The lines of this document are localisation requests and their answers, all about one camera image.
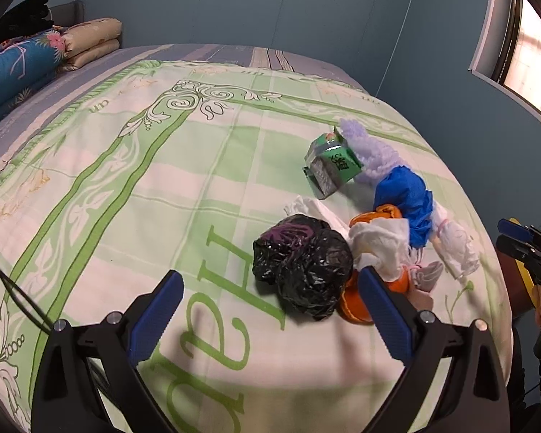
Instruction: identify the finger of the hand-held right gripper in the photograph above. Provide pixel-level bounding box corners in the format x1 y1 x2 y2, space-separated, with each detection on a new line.
496 233 541 288
498 218 541 253

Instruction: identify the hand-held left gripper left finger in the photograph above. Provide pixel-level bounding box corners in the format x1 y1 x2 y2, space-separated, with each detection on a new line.
31 270 184 433

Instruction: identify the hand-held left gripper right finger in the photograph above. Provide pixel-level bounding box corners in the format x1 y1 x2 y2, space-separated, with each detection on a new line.
358 266 510 433

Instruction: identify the brown bin with yellow rim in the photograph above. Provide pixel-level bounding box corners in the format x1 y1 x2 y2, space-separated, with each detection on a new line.
496 246 539 323

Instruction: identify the white plastic bag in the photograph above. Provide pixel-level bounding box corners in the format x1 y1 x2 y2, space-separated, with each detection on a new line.
433 201 481 280

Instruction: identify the white tissue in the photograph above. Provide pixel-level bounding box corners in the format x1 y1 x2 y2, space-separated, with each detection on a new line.
348 217 411 283
284 195 350 235

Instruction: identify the black plastic bag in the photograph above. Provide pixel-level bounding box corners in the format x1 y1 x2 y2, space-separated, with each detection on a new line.
252 214 354 321

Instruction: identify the blue plastic bag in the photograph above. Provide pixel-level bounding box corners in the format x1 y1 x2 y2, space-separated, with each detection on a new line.
373 166 435 249

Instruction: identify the pink tissue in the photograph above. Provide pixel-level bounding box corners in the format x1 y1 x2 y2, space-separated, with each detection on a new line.
408 259 445 310

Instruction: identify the green printed blanket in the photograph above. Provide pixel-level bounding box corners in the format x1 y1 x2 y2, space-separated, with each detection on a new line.
0 58 512 433

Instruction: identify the flat white tissue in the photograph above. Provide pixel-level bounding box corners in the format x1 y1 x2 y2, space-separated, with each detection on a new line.
284 195 350 235

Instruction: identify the green drink carton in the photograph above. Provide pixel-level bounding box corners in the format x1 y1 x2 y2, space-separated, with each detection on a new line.
303 127 365 200

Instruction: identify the window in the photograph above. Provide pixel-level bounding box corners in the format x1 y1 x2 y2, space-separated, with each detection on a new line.
468 0 541 131

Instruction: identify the folded beige quilt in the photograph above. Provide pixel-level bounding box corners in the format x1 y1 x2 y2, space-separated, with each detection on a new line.
60 18 123 72

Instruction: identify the blue floral pillow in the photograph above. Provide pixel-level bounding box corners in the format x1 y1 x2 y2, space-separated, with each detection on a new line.
0 27 70 136

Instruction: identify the black cloth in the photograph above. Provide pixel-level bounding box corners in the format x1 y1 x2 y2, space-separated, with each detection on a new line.
2 0 54 37

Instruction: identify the black cable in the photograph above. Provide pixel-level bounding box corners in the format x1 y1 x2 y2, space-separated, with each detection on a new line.
0 247 113 398

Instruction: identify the grey bed frame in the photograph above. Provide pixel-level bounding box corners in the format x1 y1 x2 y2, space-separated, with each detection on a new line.
49 1 86 28

